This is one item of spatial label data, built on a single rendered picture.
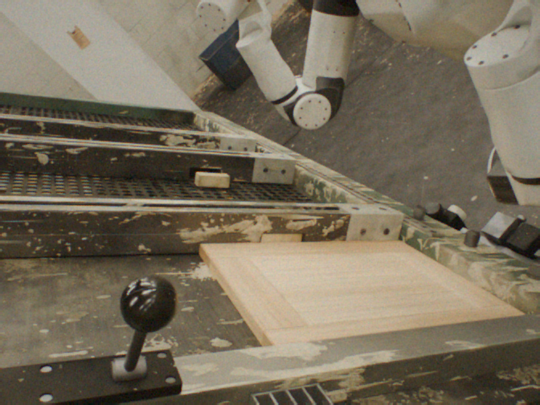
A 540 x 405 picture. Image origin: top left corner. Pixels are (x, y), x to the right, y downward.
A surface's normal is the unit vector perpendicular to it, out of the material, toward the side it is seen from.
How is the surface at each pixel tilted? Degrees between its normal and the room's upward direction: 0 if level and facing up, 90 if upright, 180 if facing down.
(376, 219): 90
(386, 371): 90
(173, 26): 90
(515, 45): 8
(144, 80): 90
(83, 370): 51
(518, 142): 73
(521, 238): 0
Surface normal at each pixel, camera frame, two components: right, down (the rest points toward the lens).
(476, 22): -0.07, 0.84
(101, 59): 0.31, 0.40
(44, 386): 0.15, -0.95
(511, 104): -0.44, 0.70
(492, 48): -0.53, -0.71
